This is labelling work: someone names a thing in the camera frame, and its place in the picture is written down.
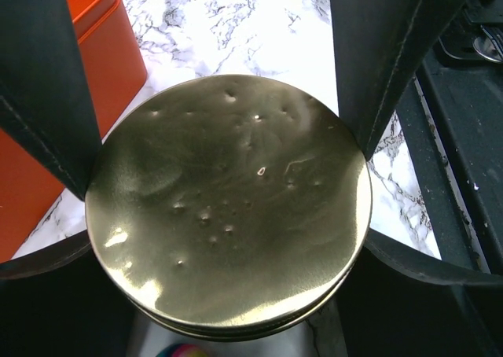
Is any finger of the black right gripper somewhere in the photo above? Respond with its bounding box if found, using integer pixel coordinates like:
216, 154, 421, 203
330, 0, 467, 159
1, 0, 101, 199

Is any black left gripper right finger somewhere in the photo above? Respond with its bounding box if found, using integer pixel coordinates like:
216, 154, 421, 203
337, 230, 502, 356

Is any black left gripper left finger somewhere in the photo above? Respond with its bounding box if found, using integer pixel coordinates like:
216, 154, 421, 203
1, 232, 134, 356

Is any clear glass jar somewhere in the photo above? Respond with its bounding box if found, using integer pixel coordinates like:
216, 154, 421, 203
125, 313, 348, 356

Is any gold round jar lid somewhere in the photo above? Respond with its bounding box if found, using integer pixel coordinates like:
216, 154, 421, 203
85, 75, 373, 341

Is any orange tray of clear lollipops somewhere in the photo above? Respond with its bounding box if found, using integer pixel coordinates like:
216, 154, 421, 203
1, 0, 147, 261

